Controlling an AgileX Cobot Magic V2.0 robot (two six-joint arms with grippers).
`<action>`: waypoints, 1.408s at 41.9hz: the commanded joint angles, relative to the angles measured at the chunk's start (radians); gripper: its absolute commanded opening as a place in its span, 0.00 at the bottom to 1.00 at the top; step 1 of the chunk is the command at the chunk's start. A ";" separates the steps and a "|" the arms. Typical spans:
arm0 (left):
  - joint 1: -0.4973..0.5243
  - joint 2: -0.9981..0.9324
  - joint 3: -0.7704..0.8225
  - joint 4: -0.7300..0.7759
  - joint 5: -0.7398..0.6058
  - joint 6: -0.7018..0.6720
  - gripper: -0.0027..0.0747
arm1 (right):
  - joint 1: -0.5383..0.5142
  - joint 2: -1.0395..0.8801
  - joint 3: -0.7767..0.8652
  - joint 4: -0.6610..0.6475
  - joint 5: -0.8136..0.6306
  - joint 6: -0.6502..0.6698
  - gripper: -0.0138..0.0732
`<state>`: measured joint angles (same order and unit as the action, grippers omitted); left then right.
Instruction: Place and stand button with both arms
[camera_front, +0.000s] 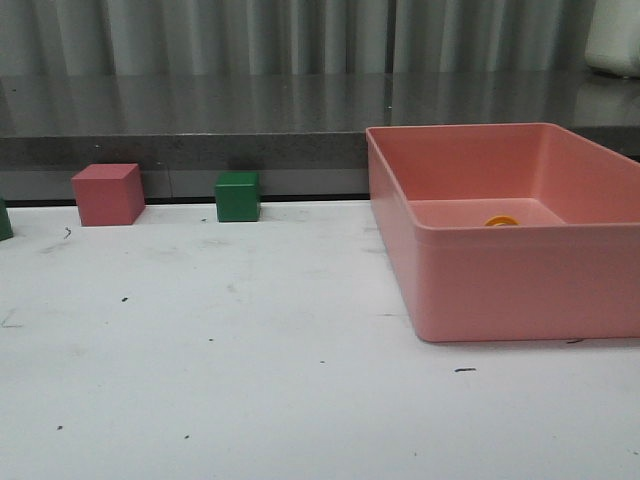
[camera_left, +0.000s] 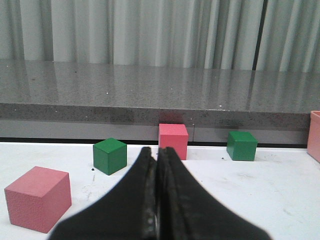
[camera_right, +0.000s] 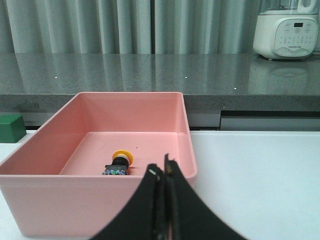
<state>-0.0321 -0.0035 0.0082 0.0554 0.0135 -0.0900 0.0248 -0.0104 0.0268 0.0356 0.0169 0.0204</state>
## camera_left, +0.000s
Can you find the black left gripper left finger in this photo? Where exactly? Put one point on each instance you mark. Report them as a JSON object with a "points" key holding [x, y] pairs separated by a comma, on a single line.
{"points": [[126, 212]]}

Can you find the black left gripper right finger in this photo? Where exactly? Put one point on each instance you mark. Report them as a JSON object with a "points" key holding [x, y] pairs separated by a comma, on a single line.
{"points": [[186, 211]]}

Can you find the green wooden cube left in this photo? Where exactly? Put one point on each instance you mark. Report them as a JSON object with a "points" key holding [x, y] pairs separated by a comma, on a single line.
{"points": [[110, 156]]}

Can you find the green wooden cube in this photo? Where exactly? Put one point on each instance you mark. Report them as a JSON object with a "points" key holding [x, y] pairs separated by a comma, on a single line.
{"points": [[241, 146], [110, 156]]}

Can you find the pink cube near ledge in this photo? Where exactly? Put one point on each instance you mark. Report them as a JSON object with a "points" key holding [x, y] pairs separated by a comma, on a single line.
{"points": [[175, 136]]}

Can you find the green wooden cube right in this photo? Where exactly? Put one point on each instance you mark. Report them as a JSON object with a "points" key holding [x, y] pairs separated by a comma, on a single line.
{"points": [[241, 146]]}

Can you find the large pink foam cube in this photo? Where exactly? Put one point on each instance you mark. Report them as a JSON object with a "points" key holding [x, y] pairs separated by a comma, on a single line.
{"points": [[38, 199]]}

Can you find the grey stone counter ledge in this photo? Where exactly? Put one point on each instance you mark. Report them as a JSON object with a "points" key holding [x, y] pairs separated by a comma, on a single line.
{"points": [[94, 101]]}

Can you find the pink plastic bin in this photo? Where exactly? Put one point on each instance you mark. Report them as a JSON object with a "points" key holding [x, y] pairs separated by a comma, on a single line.
{"points": [[313, 143]]}

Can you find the white pleated curtain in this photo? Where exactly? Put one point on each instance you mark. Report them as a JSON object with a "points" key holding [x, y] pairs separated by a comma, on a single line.
{"points": [[270, 35]]}

